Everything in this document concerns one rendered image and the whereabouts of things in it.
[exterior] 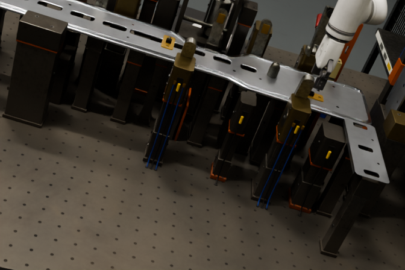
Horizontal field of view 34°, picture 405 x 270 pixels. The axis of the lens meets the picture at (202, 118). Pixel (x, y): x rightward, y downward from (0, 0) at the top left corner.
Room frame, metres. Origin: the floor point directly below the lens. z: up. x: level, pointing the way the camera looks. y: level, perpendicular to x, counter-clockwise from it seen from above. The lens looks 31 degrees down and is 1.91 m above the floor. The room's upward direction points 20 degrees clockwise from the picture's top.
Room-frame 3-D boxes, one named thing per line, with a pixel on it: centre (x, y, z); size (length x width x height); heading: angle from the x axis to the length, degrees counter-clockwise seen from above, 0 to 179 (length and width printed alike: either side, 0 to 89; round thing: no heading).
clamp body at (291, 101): (1.68, -0.25, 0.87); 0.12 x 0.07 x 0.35; 6
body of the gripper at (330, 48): (1.86, -0.29, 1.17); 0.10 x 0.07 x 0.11; 6
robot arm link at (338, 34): (1.86, -0.29, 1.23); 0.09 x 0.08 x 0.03; 6
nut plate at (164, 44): (1.86, 0.18, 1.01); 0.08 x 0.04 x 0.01; 6
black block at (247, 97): (1.70, -0.11, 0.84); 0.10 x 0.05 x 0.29; 6
